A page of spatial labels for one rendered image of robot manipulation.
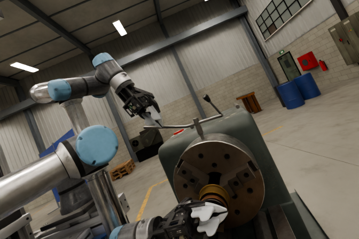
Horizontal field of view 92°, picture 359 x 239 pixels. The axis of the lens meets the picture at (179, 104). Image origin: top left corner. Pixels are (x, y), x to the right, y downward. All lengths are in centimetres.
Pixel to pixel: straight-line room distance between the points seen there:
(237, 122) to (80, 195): 79
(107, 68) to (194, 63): 1066
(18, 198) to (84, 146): 16
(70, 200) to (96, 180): 33
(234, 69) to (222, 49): 152
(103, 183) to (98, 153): 19
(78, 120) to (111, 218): 56
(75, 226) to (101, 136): 58
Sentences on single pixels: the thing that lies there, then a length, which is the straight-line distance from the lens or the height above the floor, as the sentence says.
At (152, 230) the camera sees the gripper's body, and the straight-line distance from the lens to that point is 58.
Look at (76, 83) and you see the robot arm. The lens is 73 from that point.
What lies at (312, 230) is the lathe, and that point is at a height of 54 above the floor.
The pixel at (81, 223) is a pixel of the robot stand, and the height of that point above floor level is 110.
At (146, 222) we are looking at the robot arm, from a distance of 60.
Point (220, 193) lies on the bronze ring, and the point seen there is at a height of 110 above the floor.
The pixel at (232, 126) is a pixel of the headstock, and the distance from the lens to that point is 77.
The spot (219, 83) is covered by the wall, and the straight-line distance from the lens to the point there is 1119.
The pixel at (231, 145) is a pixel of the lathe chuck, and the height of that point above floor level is 119.
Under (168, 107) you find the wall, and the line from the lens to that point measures 1072.
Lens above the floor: 135
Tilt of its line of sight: 4 degrees up
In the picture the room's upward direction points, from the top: 24 degrees counter-clockwise
